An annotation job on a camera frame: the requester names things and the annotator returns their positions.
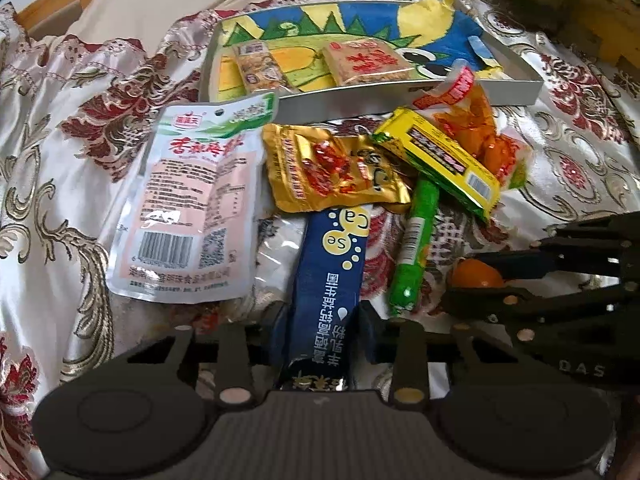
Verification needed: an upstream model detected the cream bed sheet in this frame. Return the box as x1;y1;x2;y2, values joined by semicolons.
65;0;221;58

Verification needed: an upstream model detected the green sausage stick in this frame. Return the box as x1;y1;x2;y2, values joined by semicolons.
389;177;440;318

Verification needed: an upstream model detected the pink and white snack pouch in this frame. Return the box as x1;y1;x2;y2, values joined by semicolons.
106;92;280;303

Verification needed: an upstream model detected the floral satin bedspread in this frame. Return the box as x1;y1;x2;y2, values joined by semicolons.
0;0;640;480

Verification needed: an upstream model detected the oblong oat bar pack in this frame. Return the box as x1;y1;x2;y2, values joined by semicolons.
231;40;292;96

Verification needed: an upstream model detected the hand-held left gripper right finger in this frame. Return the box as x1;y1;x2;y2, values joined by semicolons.
359;304;506;407

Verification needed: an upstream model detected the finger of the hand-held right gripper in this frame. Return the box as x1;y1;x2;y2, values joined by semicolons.
472;212;640;283
442;280;640;348

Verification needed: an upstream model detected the white tray with painted lining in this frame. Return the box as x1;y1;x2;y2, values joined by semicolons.
198;0;543;123

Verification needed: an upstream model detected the golden snack packet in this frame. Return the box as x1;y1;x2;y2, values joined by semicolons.
262;122;418;215

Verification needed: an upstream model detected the yellow and green snack packet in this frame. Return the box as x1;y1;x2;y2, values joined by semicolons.
372;107;502;223

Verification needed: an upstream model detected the square biscuit pack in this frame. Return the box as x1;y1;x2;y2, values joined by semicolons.
320;37;416;87

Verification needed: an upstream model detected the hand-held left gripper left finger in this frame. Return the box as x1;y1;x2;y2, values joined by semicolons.
127;305;293;407

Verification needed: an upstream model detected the dark blue snack packet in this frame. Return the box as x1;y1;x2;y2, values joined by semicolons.
277;205;372;393

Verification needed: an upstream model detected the orange snack bag red label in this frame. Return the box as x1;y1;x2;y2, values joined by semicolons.
412;62;531;191

